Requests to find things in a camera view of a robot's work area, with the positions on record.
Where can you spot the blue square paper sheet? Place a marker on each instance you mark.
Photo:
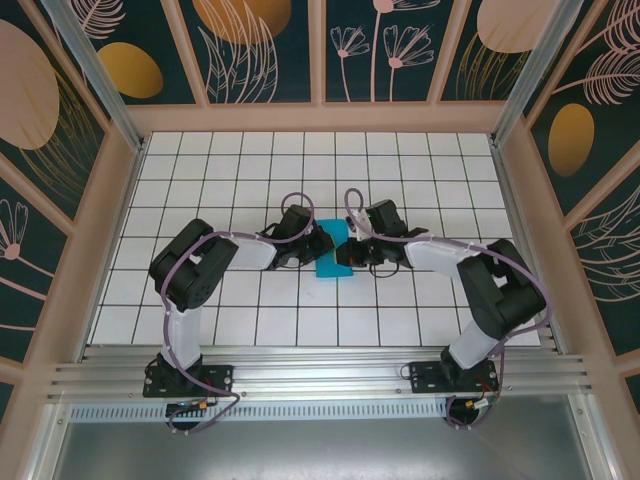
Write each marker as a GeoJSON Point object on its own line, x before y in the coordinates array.
{"type": "Point", "coordinates": [332, 270]}

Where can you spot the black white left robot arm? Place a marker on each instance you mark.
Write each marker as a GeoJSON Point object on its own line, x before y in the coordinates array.
{"type": "Point", "coordinates": [192, 270]}

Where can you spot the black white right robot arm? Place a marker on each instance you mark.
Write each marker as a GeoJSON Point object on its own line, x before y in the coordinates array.
{"type": "Point", "coordinates": [500, 295]}

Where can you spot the grey metal sheet panel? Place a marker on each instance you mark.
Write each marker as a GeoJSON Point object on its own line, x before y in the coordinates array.
{"type": "Point", "coordinates": [320, 450]}

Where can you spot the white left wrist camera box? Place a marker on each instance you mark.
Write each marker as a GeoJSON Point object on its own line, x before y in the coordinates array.
{"type": "Point", "coordinates": [313, 228]}

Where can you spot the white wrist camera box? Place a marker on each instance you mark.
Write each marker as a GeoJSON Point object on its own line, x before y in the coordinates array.
{"type": "Point", "coordinates": [361, 225]}
{"type": "Point", "coordinates": [313, 228]}

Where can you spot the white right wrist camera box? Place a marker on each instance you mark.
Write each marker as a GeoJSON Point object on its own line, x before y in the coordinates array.
{"type": "Point", "coordinates": [361, 225]}

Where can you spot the aluminium mounting rail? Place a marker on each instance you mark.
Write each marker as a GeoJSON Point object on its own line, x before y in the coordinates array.
{"type": "Point", "coordinates": [320, 372]}

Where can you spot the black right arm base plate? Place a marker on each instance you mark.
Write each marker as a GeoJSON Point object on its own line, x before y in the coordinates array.
{"type": "Point", "coordinates": [425, 377]}

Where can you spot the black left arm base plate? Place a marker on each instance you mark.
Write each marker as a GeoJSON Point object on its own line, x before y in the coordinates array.
{"type": "Point", "coordinates": [220, 375]}

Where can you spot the aluminium frame post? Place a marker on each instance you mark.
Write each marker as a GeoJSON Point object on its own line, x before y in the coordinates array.
{"type": "Point", "coordinates": [530, 70]}
{"type": "Point", "coordinates": [100, 85]}

